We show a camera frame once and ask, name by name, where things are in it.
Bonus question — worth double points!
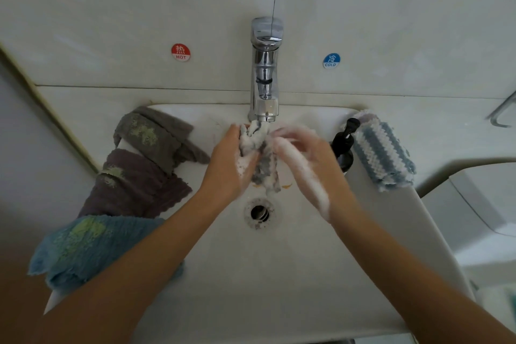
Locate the person's left hand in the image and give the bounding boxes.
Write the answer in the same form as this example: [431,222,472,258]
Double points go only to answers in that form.
[197,124,263,213]

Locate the person's right hand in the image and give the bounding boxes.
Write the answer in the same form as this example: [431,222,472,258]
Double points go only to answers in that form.
[270,126,360,224]

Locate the pink white striped cloth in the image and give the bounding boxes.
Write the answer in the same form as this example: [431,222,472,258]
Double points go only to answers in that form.
[352,110,380,125]

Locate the brown cloth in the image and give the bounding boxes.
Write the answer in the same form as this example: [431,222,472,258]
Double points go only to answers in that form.
[78,148,195,220]

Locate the white ceramic sink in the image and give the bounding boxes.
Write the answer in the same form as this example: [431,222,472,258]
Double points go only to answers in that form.
[44,103,477,344]

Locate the blue stained cloth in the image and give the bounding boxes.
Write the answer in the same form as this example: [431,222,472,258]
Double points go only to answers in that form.
[28,214,185,292]

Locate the person's left forearm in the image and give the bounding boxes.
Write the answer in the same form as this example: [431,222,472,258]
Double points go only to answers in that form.
[0,195,223,344]

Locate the person's right forearm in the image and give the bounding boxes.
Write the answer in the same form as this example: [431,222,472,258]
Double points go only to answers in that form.
[331,198,516,344]

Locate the metal sink drain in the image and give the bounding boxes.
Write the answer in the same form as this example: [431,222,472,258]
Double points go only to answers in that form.
[244,197,277,230]

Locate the black pump soap bottle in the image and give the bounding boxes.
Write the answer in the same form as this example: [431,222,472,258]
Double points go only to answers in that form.
[331,117,361,174]

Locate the blue round sticker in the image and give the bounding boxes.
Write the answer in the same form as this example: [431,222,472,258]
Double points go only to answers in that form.
[321,52,342,69]

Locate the chrome faucet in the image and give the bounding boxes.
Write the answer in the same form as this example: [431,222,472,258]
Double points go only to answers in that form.
[247,17,285,125]

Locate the red round sticker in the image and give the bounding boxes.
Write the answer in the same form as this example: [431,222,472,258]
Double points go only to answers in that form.
[170,42,193,63]

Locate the gray patterned trousers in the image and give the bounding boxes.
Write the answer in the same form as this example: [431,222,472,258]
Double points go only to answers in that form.
[298,336,356,344]

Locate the white toilet tank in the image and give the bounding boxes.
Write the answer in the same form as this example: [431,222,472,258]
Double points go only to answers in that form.
[421,162,516,286]

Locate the metal wall shelf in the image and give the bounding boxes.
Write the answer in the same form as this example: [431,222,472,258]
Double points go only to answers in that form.
[485,90,516,128]

